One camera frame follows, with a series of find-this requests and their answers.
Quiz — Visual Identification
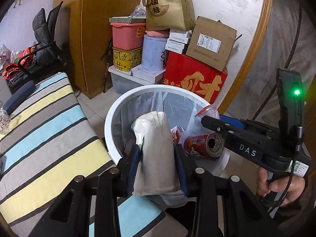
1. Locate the pink plastic bin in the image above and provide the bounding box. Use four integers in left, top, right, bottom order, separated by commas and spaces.
110, 23, 146, 50

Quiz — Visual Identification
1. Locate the clear plastic cola bottle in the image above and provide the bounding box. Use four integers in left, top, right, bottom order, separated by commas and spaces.
0, 108, 11, 134

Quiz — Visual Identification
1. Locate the wooden wardrobe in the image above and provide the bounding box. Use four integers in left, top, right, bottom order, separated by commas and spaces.
54, 0, 140, 99

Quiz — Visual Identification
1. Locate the red plaid bag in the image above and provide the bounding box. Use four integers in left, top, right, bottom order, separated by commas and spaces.
3, 45, 37, 80

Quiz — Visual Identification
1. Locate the yellow patterned box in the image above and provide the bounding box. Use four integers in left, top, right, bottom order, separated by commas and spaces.
113, 47, 142, 72

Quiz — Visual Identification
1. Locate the person's right hand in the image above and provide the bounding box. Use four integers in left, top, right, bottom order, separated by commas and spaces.
257, 167, 305, 207

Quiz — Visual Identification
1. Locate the red soda can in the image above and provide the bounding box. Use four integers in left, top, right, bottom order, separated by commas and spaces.
184, 133, 224, 158

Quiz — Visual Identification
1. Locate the grey plastic storage box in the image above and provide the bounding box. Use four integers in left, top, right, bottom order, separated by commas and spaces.
108, 66, 150, 95

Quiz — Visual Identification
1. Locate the lavender cylindrical container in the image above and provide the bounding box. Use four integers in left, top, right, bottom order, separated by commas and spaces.
141, 34, 168, 72

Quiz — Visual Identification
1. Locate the brown cardboard box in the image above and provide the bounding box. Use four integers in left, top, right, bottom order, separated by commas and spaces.
186, 16, 237, 72

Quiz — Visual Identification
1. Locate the stack of white boxes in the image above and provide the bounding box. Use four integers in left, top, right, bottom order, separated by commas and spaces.
165, 29, 192, 54

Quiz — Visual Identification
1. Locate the black office chair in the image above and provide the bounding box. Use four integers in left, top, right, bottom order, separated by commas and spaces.
18, 3, 66, 81

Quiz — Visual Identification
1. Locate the navy blue glasses case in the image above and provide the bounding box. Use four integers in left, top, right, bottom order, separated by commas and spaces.
2, 80, 36, 115

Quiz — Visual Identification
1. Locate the red crushed can in bin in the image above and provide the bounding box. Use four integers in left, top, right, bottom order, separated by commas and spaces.
170, 126, 185, 144

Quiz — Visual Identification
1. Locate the white trash bin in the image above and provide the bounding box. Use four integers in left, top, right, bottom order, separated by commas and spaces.
104, 84, 231, 177

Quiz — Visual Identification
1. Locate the striped bed sheet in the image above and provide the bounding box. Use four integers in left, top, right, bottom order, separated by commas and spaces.
1, 73, 114, 236

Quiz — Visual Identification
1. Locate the brown paper gift bag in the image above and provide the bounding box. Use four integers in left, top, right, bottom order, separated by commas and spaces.
142, 0, 196, 31

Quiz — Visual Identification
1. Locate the red gift box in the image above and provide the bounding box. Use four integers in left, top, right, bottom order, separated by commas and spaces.
163, 51, 228, 104

